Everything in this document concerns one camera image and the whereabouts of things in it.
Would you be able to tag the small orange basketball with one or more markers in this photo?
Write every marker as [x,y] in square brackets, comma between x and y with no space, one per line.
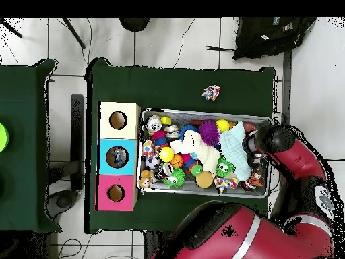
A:
[177,161]

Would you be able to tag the dark green table cloth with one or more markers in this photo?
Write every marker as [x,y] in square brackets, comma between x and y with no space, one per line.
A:
[27,135]
[178,81]

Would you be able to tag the small brown football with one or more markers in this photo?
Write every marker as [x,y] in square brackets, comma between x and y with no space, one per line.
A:
[249,127]

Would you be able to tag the mint green knitted cloth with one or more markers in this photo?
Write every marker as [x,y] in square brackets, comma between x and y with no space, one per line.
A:
[234,148]

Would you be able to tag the cream knitted cloth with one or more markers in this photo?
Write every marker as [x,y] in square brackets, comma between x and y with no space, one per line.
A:
[197,147]

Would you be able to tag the black backpack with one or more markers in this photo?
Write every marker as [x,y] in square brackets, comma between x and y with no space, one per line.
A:
[269,38]

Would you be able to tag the green round object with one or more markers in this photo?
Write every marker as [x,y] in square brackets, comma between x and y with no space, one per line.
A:
[3,137]

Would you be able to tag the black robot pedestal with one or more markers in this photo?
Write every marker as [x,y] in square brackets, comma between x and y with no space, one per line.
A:
[152,242]

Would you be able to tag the clear mesh bin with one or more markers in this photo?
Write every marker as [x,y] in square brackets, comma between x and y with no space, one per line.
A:
[161,190]

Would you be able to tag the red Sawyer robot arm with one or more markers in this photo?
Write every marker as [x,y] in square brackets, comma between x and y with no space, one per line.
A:
[296,159]

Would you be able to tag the wooden box with three holes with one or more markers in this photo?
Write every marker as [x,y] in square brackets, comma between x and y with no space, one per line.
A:
[131,162]

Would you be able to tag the colourful patchwork cloth scrap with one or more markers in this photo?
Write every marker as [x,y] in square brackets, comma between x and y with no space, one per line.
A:
[211,93]

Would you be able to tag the colourful polka dot cloth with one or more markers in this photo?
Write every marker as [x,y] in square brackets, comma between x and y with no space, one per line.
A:
[225,183]

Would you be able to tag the purple spiky ball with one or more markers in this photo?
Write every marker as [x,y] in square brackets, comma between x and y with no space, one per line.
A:
[209,133]

